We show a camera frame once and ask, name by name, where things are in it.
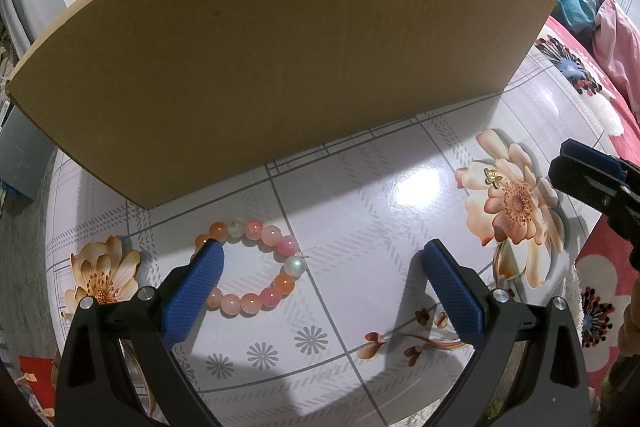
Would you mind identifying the plain pink cloth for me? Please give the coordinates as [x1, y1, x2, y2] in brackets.
[594, 0, 640, 118]

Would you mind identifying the grey storage box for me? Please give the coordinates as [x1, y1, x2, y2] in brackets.
[0, 107, 53, 200]

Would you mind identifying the brown cardboard box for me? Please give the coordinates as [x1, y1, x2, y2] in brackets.
[6, 0, 560, 210]

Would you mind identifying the pink floral blanket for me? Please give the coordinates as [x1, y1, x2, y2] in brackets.
[532, 14, 640, 378]

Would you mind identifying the red gift bag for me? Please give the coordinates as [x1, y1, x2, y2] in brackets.
[17, 354, 58, 413]

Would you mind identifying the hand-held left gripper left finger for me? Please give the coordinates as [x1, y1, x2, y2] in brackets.
[55, 239, 226, 427]

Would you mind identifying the green fuzzy garment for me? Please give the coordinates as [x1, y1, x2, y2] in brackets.
[597, 292, 640, 427]

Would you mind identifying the pink orange bead bracelet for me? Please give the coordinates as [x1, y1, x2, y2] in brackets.
[192, 219, 307, 315]

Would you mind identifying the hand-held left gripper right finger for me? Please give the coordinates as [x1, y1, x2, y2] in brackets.
[422, 239, 592, 427]

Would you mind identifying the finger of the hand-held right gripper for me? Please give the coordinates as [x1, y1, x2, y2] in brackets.
[547, 156, 640, 270]
[559, 139, 640, 185]

